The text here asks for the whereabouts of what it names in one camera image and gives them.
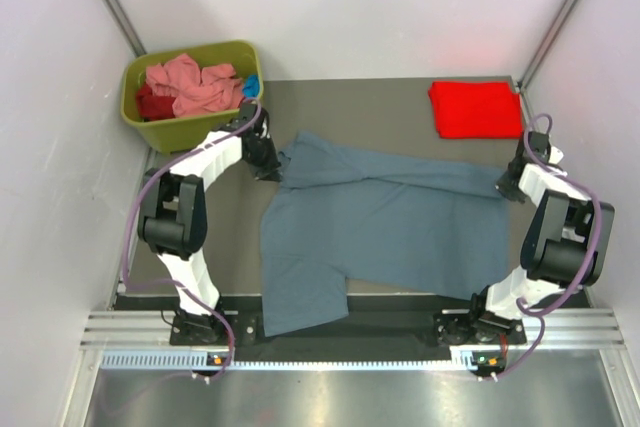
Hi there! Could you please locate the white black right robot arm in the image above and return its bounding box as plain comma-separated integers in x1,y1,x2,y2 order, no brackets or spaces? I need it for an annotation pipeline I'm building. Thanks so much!
434,130,615,346

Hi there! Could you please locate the white slotted cable duct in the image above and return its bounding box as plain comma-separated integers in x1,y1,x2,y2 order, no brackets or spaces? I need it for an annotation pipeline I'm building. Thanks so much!
99,350,506,372

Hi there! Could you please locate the olive green plastic bin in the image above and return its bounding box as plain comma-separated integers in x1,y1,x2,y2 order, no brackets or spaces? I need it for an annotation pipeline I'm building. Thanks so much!
120,40,264,154

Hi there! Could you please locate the blue-grey t-shirt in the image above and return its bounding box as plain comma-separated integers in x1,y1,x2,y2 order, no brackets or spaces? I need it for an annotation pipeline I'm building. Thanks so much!
260,132,509,336

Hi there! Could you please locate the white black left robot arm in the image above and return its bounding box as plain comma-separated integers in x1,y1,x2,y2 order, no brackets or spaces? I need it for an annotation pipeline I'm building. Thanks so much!
137,99,281,346

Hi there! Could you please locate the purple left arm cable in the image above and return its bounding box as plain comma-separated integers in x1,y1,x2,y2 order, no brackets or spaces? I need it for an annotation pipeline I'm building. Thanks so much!
97,99,264,416

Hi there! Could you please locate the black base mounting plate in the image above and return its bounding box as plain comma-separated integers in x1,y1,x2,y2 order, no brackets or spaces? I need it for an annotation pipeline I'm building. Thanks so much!
168,294,526,351

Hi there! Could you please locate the dark red t-shirt in bin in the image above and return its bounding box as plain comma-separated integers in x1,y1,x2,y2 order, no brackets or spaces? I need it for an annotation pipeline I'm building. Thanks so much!
135,84,175,122

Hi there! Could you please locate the aluminium extrusion rail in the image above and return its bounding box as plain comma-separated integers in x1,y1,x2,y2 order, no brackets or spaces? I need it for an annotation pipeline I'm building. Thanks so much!
80,308,624,350

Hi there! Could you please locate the folded red t-shirt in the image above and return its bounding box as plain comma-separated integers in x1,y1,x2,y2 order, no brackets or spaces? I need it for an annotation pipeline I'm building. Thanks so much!
428,81,523,139

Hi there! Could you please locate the pink t-shirt in bin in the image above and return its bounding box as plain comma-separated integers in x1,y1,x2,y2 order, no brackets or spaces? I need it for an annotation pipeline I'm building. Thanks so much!
145,53,245,118

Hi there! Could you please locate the bright blue t-shirt in bin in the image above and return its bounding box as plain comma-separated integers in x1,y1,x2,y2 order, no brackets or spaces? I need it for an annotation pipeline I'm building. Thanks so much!
242,74,261,100

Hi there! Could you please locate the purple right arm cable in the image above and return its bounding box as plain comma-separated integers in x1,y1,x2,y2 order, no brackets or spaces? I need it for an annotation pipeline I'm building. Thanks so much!
439,114,601,383

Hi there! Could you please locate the right corner aluminium post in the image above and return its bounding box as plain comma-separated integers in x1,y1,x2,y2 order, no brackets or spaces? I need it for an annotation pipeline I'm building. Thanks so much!
517,0,581,93

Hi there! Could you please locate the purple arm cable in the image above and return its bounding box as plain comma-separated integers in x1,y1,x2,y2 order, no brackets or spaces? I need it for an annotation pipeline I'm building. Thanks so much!
97,99,264,416
439,114,601,383

